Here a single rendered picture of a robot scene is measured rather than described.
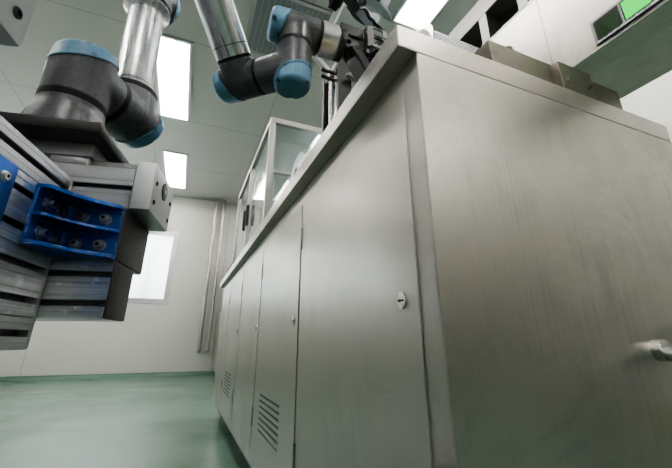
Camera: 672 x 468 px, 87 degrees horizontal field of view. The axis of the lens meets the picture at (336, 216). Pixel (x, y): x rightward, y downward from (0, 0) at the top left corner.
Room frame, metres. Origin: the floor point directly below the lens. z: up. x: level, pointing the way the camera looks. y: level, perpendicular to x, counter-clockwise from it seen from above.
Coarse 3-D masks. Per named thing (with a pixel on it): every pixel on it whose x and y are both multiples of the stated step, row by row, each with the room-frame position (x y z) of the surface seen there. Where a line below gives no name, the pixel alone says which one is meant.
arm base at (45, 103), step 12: (36, 96) 0.54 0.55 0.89; (48, 96) 0.53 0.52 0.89; (60, 96) 0.54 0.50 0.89; (72, 96) 0.54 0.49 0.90; (84, 96) 0.56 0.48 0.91; (36, 108) 0.52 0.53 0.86; (48, 108) 0.52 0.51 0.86; (60, 108) 0.53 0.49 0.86; (72, 108) 0.54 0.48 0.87; (84, 108) 0.56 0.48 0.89; (96, 108) 0.58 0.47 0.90; (84, 120) 0.56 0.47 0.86; (96, 120) 0.58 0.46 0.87
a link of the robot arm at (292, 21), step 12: (276, 12) 0.54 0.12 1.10; (288, 12) 0.55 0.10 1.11; (300, 12) 0.56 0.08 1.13; (276, 24) 0.55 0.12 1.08; (288, 24) 0.55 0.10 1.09; (300, 24) 0.56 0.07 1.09; (312, 24) 0.57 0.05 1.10; (276, 36) 0.57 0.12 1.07; (312, 36) 0.58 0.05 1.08; (312, 48) 0.60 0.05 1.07
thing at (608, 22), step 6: (612, 12) 0.62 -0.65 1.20; (600, 18) 0.65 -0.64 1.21; (606, 18) 0.64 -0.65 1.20; (612, 18) 0.63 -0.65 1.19; (618, 18) 0.62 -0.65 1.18; (594, 24) 0.66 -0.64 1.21; (600, 24) 0.65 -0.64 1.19; (606, 24) 0.64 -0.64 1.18; (612, 24) 0.63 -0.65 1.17; (618, 24) 0.62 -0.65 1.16; (600, 30) 0.65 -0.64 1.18; (606, 30) 0.64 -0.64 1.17; (600, 36) 0.66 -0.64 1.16
